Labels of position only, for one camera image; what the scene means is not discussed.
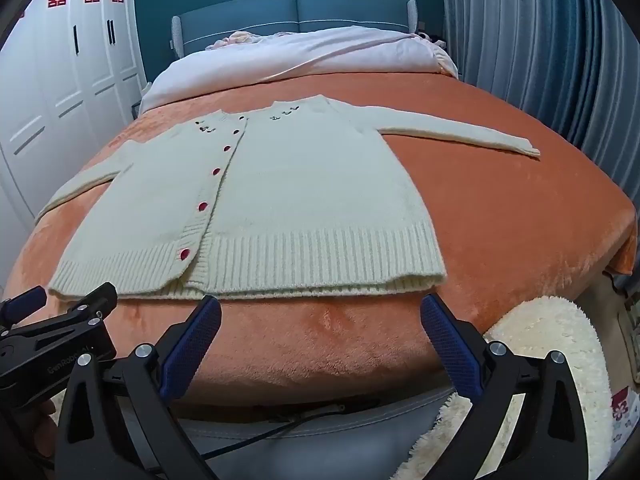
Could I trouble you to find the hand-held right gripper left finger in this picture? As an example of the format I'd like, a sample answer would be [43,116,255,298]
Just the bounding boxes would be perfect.
[55,295,223,480]

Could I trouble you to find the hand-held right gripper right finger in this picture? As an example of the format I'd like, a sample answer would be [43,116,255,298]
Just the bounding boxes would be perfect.
[420,292,588,480]

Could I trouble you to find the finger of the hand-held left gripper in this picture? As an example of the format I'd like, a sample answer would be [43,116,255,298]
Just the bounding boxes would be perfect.
[0,286,49,329]
[10,282,119,334]

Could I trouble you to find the cream knit cardigan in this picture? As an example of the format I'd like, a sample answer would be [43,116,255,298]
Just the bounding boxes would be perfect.
[35,94,542,302]

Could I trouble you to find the person's left hand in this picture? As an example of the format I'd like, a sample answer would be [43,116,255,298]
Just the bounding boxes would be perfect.
[14,399,59,466]

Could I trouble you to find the cream fluffy rug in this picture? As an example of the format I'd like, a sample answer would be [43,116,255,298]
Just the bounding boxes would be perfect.
[395,296,614,480]

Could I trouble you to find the orange plush blanket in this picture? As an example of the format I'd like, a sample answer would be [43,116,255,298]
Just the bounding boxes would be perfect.
[0,72,638,403]

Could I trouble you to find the black leather seat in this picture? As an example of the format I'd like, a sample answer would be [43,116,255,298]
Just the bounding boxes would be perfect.
[175,385,463,480]

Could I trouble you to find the floral printed cloth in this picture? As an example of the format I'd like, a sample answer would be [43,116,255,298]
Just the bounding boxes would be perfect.
[609,385,637,442]

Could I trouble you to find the white wardrobe doors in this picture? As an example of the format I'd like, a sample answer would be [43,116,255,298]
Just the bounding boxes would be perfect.
[0,0,152,241]

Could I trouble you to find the pink pillow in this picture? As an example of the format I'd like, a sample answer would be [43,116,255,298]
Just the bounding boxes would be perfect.
[205,31,267,51]

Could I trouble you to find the blue pleated curtain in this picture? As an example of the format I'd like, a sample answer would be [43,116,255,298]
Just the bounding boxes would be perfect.
[440,0,640,196]

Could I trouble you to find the blue padded headboard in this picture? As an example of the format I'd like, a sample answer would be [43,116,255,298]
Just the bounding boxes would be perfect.
[171,0,419,58]

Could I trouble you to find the black cable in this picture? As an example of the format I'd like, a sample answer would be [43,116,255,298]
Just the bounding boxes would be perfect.
[200,404,347,461]

